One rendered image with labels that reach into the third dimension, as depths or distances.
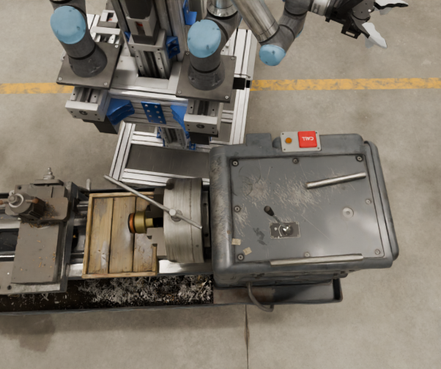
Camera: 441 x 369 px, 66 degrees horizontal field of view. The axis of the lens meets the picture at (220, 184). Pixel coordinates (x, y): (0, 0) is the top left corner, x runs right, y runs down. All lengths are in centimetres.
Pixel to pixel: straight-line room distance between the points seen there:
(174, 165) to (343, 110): 139
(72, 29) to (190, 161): 121
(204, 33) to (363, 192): 76
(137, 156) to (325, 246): 159
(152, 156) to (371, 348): 185
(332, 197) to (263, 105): 171
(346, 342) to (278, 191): 149
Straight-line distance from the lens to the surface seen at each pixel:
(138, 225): 128
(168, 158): 235
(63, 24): 144
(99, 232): 157
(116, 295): 181
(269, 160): 118
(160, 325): 237
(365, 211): 120
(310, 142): 122
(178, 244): 116
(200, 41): 128
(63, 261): 156
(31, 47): 351
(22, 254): 159
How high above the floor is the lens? 233
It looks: 70 degrees down
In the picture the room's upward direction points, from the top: 2 degrees counter-clockwise
